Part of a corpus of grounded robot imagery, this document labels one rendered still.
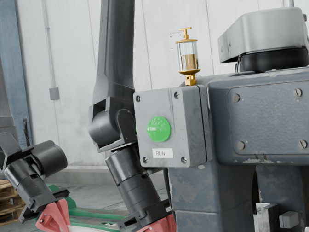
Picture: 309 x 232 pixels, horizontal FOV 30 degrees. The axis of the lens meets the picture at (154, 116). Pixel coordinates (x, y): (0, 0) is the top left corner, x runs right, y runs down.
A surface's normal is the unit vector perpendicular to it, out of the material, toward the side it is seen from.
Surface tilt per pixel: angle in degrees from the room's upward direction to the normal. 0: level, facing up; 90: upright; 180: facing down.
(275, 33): 90
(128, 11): 78
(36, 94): 90
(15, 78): 90
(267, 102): 90
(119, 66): 71
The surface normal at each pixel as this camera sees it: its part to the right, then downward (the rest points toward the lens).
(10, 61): 0.76, -0.05
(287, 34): 0.29, 0.02
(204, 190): -0.65, 0.11
